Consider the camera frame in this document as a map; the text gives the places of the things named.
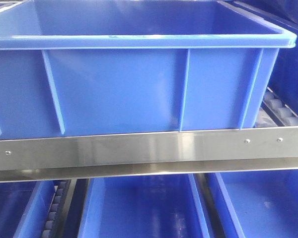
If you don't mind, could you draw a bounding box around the lower middle blue crate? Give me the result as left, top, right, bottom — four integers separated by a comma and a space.
77, 174, 213, 238

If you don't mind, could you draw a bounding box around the blue target crate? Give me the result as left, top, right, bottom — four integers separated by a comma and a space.
0, 0, 285, 139

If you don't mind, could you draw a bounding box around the steel rack cross beam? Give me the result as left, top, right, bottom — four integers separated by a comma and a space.
0, 126, 298, 182

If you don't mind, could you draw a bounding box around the lower right blue crate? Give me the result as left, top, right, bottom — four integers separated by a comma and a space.
207, 170, 298, 238

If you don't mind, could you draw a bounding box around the lower left blue crate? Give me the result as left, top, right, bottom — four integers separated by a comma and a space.
0, 180, 55, 238

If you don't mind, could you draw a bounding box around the upper shelf roller rail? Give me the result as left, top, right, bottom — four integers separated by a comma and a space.
254, 88, 298, 128

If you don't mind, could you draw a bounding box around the shelf roller rail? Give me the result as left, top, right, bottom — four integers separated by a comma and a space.
254, 88, 298, 128
41, 179, 76, 238

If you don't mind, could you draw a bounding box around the lower shelf roller rail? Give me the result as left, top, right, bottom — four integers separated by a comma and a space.
41, 179, 76, 238

